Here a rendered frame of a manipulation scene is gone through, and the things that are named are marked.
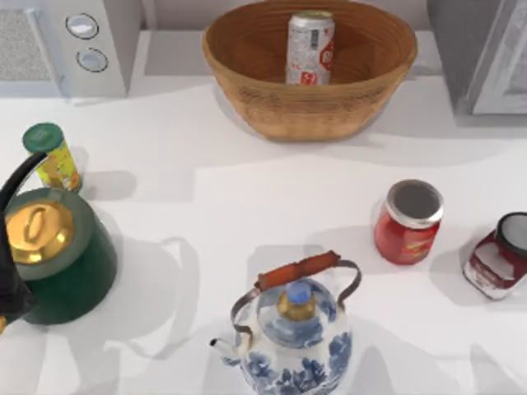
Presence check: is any woven wooden basket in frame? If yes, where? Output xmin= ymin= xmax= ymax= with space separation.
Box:
xmin=201 ymin=0 xmax=419 ymax=143

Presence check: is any red jar with silver lid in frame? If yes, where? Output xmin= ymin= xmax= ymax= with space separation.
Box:
xmin=373 ymin=179 xmax=445 ymax=266

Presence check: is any silver and red can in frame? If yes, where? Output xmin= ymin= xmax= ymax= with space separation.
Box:
xmin=284 ymin=10 xmax=336 ymax=88

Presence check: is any blue and white kettle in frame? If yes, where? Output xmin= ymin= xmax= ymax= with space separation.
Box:
xmin=208 ymin=250 xmax=364 ymax=395

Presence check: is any green kettle with gold lid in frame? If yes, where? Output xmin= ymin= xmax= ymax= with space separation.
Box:
xmin=0 ymin=151 xmax=119 ymax=327

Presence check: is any pale microwave oven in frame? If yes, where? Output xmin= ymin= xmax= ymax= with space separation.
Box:
xmin=0 ymin=0 xmax=143 ymax=99

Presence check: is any yellow can with green lid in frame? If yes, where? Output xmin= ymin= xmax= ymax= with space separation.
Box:
xmin=21 ymin=121 xmax=84 ymax=194

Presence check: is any small round microwave knob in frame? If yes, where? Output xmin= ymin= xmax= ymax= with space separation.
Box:
xmin=75 ymin=46 xmax=110 ymax=74

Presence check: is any grey cabinet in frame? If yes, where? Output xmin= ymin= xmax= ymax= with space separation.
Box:
xmin=425 ymin=0 xmax=527 ymax=117

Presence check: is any dark red jar, black lid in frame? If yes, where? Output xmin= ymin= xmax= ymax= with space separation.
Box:
xmin=461 ymin=211 xmax=527 ymax=302

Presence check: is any large round microwave knob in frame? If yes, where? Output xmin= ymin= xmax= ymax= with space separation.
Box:
xmin=64 ymin=12 xmax=101 ymax=41

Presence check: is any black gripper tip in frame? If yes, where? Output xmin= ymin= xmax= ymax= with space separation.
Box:
xmin=0 ymin=230 xmax=40 ymax=330

